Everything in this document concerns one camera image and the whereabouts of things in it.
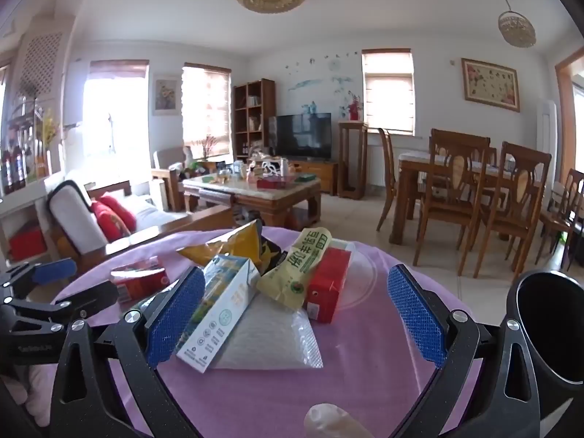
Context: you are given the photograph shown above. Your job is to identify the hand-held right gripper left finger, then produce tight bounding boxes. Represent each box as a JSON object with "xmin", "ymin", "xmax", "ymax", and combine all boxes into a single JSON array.
[{"xmin": 49, "ymin": 265, "xmax": 206, "ymax": 438}]

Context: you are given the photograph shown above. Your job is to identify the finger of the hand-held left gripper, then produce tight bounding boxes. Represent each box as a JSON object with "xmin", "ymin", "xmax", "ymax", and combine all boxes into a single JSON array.
[
  {"xmin": 4, "ymin": 280, "xmax": 120, "ymax": 324},
  {"xmin": 0, "ymin": 258, "xmax": 77, "ymax": 302}
]

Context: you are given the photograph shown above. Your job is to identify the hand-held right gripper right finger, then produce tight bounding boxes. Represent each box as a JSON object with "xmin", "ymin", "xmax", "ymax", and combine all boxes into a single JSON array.
[{"xmin": 387, "ymin": 265, "xmax": 543, "ymax": 438}]

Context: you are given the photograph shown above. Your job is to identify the white and blue carton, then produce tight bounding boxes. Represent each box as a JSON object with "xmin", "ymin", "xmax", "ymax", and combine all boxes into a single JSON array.
[{"xmin": 176, "ymin": 254, "xmax": 262, "ymax": 372}]

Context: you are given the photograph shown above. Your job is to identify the red snack packet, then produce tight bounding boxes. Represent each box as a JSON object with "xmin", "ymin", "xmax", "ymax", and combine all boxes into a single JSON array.
[{"xmin": 109, "ymin": 255, "xmax": 170, "ymax": 304}]

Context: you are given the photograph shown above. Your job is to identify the black bin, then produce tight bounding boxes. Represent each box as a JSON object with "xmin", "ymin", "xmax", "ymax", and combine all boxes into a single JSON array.
[{"xmin": 506, "ymin": 270, "xmax": 584, "ymax": 438}]

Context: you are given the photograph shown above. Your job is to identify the red storage box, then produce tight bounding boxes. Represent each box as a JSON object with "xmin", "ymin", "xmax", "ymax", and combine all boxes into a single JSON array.
[{"xmin": 9, "ymin": 228, "xmax": 47, "ymax": 261}]

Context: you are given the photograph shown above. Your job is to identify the pale pink fleece cloth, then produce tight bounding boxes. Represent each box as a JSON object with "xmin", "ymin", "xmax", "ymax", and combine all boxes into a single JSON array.
[{"xmin": 0, "ymin": 365, "xmax": 55, "ymax": 430}]

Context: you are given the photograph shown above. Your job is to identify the red cushion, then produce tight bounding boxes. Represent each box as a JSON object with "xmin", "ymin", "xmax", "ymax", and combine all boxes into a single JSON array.
[
  {"xmin": 101, "ymin": 195, "xmax": 138, "ymax": 233},
  {"xmin": 91, "ymin": 201, "xmax": 133, "ymax": 243}
]

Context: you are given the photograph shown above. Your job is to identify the red carton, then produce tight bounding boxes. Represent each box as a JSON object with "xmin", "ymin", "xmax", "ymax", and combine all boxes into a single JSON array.
[{"xmin": 302, "ymin": 243, "xmax": 357, "ymax": 324}]

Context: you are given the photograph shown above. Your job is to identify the yellow chip bag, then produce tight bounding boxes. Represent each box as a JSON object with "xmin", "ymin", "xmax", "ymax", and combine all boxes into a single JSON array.
[{"xmin": 177, "ymin": 219, "xmax": 281, "ymax": 279}]

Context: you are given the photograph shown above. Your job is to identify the glass bottle display rack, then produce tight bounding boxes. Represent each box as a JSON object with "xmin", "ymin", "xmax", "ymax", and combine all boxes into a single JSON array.
[{"xmin": 0, "ymin": 96, "xmax": 51, "ymax": 197}]

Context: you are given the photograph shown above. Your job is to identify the yellow packet with green label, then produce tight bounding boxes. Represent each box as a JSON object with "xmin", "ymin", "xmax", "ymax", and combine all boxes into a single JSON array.
[{"xmin": 256, "ymin": 227, "xmax": 331, "ymax": 308}]

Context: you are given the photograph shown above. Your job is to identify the pale translucent rounded object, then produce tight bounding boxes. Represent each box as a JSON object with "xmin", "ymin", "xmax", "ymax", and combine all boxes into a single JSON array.
[{"xmin": 303, "ymin": 403, "xmax": 375, "ymax": 438}]

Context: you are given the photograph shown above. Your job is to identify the yellow artificial flowers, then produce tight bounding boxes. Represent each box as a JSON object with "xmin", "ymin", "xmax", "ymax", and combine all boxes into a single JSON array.
[{"xmin": 40, "ymin": 108, "xmax": 60, "ymax": 151}]

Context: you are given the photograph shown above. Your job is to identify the wooden coffee table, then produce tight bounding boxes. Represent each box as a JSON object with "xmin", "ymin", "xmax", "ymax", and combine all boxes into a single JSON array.
[{"xmin": 182, "ymin": 171, "xmax": 322, "ymax": 229}]

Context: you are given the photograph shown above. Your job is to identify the wooden dining table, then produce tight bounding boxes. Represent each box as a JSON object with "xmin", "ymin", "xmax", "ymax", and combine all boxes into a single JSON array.
[{"xmin": 393, "ymin": 151, "xmax": 543, "ymax": 245}]

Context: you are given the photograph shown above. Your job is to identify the wooden armchair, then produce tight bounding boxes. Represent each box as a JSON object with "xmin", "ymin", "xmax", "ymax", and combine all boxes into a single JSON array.
[{"xmin": 152, "ymin": 146, "xmax": 192, "ymax": 211}]

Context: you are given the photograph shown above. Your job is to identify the large bright window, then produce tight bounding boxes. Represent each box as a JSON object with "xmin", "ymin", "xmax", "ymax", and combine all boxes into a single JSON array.
[{"xmin": 82, "ymin": 59, "xmax": 151, "ymax": 178}]

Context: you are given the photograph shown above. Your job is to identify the tall wooden plant stand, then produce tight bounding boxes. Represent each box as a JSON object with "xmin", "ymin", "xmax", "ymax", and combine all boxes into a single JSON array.
[{"xmin": 338, "ymin": 121, "xmax": 368, "ymax": 200}]

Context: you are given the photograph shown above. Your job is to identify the wooden television stand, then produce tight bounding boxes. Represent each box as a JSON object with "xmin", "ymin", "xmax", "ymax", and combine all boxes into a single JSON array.
[{"xmin": 287, "ymin": 160, "xmax": 339, "ymax": 196}]

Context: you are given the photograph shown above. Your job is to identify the pink blossom branches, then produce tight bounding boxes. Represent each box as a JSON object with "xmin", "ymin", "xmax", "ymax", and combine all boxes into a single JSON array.
[{"xmin": 198, "ymin": 136, "xmax": 220, "ymax": 161}]

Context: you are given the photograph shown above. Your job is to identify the small framed flower picture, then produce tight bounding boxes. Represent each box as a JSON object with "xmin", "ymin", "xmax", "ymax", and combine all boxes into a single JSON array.
[{"xmin": 153, "ymin": 77, "xmax": 181, "ymax": 116}]

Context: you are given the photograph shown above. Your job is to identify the white lattice cabinet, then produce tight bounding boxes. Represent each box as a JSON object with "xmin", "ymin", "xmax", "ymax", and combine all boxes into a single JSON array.
[{"xmin": 14, "ymin": 32, "xmax": 65, "ymax": 101}]

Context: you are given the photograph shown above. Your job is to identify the black television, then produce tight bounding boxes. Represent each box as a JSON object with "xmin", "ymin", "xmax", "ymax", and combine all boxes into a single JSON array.
[{"xmin": 275, "ymin": 112, "xmax": 333, "ymax": 161}]

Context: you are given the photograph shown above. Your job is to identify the pink roller blind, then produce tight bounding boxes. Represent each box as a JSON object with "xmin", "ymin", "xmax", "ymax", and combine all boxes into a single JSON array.
[
  {"xmin": 362, "ymin": 48, "xmax": 416, "ymax": 137},
  {"xmin": 182, "ymin": 63, "xmax": 233, "ymax": 158}
]

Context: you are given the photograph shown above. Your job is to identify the wooden bookshelf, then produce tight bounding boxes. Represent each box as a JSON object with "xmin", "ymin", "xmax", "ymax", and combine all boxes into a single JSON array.
[{"xmin": 232, "ymin": 78, "xmax": 277, "ymax": 160}]

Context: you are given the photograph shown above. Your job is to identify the white standing air conditioner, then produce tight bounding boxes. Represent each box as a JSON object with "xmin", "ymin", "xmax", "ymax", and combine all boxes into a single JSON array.
[{"xmin": 538, "ymin": 100, "xmax": 560, "ymax": 183}]

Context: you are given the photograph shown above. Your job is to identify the framed floral painting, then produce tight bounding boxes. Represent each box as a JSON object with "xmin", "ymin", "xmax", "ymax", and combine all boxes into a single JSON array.
[{"xmin": 461, "ymin": 58, "xmax": 521, "ymax": 112}]

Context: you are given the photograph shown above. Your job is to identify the crystal pendant lamp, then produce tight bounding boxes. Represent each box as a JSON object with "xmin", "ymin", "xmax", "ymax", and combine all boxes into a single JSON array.
[{"xmin": 496, "ymin": 0, "xmax": 537, "ymax": 49}]

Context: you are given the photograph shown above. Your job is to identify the white wall radiator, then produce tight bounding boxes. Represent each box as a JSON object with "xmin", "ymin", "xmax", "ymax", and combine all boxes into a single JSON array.
[{"xmin": 367, "ymin": 146, "xmax": 388, "ymax": 188}]

